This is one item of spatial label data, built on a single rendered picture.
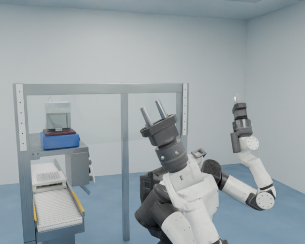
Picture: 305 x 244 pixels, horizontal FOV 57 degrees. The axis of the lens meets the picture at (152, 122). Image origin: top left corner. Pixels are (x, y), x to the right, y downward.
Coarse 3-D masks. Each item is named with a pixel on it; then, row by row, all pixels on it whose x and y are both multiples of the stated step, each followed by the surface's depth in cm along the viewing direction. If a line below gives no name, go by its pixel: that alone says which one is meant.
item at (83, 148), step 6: (36, 150) 158; (42, 150) 158; (48, 150) 158; (54, 150) 158; (60, 150) 159; (66, 150) 161; (72, 150) 162; (78, 150) 164; (84, 150) 165; (42, 156) 155
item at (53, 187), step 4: (56, 184) 219; (60, 184) 219; (36, 188) 211; (40, 188) 211; (44, 188) 211; (48, 188) 213; (52, 188) 214; (56, 188) 215; (60, 188) 217; (32, 192) 208; (36, 192) 209
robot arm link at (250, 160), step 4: (248, 152) 140; (240, 156) 138; (244, 156) 138; (248, 156) 138; (252, 156) 138; (240, 160) 139; (244, 160) 136; (248, 160) 138; (252, 160) 135; (256, 160) 132; (260, 160) 133; (244, 164) 136; (248, 164) 134; (252, 164) 132; (256, 164) 132
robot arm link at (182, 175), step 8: (176, 160) 85; (184, 160) 86; (168, 168) 86; (176, 168) 85; (184, 168) 87; (192, 168) 87; (176, 176) 87; (184, 176) 87; (192, 176) 87; (200, 176) 87; (176, 184) 87; (184, 184) 87; (192, 184) 88
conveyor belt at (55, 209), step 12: (36, 168) 268; (48, 168) 268; (48, 192) 211; (60, 192) 211; (36, 204) 190; (48, 204) 190; (60, 204) 190; (72, 204) 190; (36, 216) 173; (48, 216) 173; (60, 216) 173; (72, 216) 173; (48, 228) 163; (60, 228) 167
